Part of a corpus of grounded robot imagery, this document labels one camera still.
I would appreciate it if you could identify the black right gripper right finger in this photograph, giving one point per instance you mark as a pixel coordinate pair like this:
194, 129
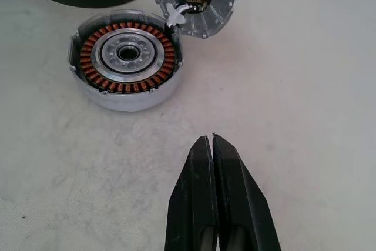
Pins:
243, 204

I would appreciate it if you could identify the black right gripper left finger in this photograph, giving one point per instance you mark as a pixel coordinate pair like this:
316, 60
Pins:
194, 198

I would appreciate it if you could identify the silver motor lid circuit board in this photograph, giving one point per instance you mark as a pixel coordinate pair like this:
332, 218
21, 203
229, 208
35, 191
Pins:
214, 18

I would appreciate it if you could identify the silver motor housing copper windings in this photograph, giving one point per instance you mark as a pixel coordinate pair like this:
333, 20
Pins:
132, 102

